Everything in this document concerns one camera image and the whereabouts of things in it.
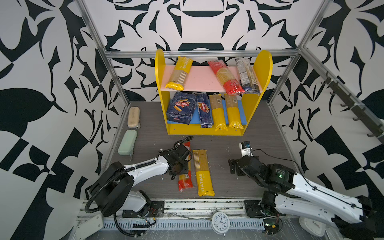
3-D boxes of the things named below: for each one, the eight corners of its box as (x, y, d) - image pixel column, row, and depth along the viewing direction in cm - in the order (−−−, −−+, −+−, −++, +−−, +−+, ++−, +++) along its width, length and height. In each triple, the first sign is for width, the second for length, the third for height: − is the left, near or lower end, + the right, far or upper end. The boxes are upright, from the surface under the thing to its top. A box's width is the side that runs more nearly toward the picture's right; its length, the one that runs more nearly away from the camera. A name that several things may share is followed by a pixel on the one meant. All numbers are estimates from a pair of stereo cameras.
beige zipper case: (129, 130, 106) (126, 126, 102) (131, 112, 117) (128, 107, 113) (140, 129, 107) (138, 124, 103) (140, 110, 118) (139, 105, 114)
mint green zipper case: (118, 155, 94) (116, 152, 91) (126, 132, 104) (124, 129, 102) (132, 155, 94) (130, 152, 91) (138, 132, 104) (137, 129, 102)
